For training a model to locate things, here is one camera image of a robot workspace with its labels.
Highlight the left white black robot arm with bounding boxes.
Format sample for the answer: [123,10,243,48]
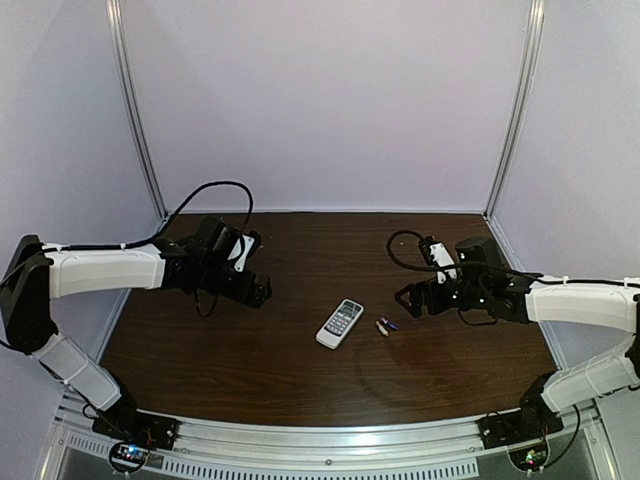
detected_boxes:
[1,216,272,444]

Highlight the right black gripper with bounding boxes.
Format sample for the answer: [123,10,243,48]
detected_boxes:
[395,278,489,321]

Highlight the black braided cable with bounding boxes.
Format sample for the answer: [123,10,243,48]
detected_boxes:
[386,229,640,289]
[149,182,255,246]

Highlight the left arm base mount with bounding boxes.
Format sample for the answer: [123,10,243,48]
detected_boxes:
[86,411,180,478]

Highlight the white remote control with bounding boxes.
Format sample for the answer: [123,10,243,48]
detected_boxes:
[315,299,364,350]

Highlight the left aluminium corner post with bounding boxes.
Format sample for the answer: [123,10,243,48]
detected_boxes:
[106,0,168,221]

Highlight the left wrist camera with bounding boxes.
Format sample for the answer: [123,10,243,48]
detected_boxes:
[227,231,261,272]

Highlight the right black braided cable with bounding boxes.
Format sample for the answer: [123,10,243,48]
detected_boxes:
[386,229,640,289]

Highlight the gold AAA battery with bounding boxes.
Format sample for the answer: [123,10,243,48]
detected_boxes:
[375,322,389,337]

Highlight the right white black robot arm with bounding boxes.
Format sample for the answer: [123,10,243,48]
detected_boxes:
[393,236,639,442]

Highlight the left black braided cable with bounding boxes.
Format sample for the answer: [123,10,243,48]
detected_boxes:
[149,182,255,246]

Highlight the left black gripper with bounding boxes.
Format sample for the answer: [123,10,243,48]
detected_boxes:
[197,261,271,310]

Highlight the aluminium corner post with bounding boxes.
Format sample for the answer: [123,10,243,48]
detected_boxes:
[484,0,546,220]
[106,0,168,221]

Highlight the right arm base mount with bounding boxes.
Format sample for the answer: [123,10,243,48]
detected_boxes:
[476,409,564,475]

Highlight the right aluminium corner post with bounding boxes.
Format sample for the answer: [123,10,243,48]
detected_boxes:
[484,0,546,220]

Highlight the purple AAA battery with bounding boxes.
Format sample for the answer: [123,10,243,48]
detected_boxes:
[380,317,398,331]

